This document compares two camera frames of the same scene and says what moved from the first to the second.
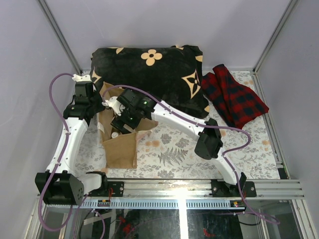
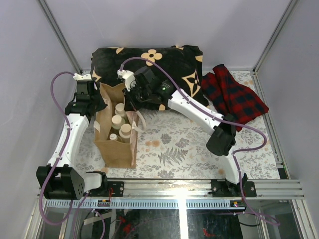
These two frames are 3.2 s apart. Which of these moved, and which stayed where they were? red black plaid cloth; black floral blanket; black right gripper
Moved: black right gripper
Stayed: black floral blanket; red black plaid cloth
